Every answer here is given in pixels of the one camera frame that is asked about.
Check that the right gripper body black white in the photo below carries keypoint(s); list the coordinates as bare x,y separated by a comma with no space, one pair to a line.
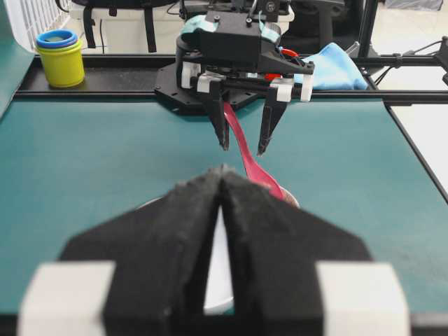
228,44

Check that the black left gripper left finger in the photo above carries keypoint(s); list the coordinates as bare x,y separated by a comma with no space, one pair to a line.
132,275

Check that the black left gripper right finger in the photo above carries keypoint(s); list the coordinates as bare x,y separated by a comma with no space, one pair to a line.
296,274

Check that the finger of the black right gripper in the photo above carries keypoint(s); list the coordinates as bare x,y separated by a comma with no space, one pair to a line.
210,94
278,96

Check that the red plastic spoon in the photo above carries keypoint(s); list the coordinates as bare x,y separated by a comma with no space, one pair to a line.
254,171

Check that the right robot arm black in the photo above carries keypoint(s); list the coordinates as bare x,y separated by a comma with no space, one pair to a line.
166,84

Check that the white round bowl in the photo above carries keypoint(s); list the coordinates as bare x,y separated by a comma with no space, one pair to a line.
208,288

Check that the beige crackle spoon rest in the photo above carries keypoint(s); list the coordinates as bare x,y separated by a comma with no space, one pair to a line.
289,198

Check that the red cup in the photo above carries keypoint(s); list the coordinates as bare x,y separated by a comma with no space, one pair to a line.
289,55

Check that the blue cloth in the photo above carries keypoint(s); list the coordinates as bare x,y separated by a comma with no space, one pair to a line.
335,70

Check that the yellow cup with blue rim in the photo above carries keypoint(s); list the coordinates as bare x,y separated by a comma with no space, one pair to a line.
60,52

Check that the white plastic basket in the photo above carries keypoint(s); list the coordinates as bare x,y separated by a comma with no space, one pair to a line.
29,18

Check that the black table frame rail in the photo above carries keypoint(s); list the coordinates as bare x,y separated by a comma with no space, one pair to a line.
127,82

